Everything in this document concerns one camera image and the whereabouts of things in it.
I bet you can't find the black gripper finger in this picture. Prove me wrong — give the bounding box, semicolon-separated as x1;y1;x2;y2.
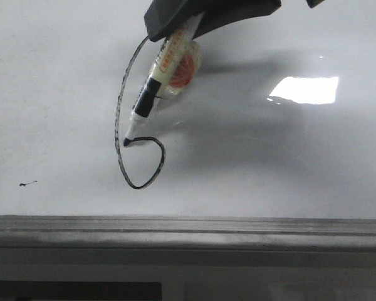
144;0;213;42
194;0;281;38

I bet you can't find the white black whiteboard marker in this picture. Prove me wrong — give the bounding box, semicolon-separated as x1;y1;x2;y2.
123;13;203;147

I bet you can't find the white whiteboard with metal frame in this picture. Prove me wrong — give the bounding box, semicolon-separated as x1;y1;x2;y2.
0;1;376;249

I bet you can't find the red magnet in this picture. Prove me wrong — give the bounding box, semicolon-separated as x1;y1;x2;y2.
163;41;202;99

